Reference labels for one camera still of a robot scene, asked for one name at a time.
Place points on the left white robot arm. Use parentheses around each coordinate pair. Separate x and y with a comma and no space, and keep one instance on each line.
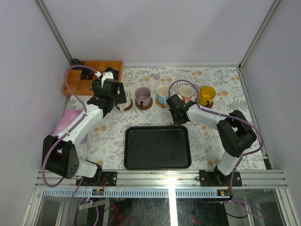
(60,151)

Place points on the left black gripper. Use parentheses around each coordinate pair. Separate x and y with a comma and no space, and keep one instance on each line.
(120,93)

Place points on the dark brown wooden coaster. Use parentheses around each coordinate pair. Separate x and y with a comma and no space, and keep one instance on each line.
(126,109)

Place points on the woven rattan coaster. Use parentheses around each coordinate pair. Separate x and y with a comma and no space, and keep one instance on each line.
(160,104)

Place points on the orange wooden divided box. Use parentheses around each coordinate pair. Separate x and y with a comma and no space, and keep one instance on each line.
(83,87)

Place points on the reddish brown wooden coaster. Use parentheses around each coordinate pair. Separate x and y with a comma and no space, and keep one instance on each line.
(207,103)

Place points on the floral tablecloth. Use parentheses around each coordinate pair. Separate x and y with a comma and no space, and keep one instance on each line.
(105,142)

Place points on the purple glass mug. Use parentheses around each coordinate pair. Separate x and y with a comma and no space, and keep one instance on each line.
(143,96)

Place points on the black serving tray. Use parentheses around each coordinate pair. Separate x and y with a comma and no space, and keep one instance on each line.
(157,148)

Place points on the pink ceramic mug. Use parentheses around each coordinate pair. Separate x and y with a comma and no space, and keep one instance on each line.
(186,92)

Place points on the pink printed cloth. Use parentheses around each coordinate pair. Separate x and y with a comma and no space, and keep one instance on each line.
(68,118)

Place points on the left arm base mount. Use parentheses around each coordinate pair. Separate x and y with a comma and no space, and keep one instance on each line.
(106,178)

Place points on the light blue mug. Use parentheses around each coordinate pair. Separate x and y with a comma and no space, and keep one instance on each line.
(163,94)

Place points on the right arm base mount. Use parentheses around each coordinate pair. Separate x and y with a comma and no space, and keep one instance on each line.
(215,178)

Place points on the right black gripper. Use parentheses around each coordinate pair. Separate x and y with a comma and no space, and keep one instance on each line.
(175,121)

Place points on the yellow glass mug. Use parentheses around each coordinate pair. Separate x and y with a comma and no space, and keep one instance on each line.
(207,93)

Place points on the green black rolled item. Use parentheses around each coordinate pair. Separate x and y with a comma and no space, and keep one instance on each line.
(96,85)

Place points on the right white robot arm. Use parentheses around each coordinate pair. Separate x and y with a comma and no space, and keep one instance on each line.
(235,132)

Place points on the light brown wooden coaster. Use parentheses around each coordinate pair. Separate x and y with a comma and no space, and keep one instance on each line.
(145,107)

